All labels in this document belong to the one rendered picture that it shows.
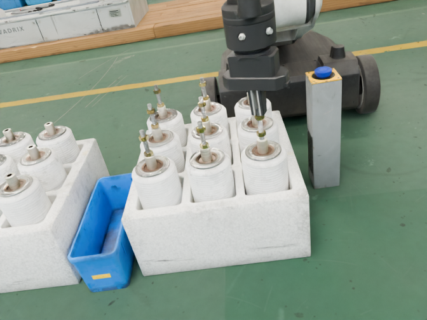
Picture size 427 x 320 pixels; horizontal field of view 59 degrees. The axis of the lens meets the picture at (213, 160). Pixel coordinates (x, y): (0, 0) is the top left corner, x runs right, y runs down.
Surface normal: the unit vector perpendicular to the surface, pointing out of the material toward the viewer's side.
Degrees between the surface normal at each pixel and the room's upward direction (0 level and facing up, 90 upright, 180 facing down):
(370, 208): 0
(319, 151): 90
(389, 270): 0
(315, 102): 90
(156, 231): 90
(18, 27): 90
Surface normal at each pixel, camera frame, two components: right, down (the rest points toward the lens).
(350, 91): -0.03, 0.56
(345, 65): -0.14, -0.18
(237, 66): -0.37, 0.56
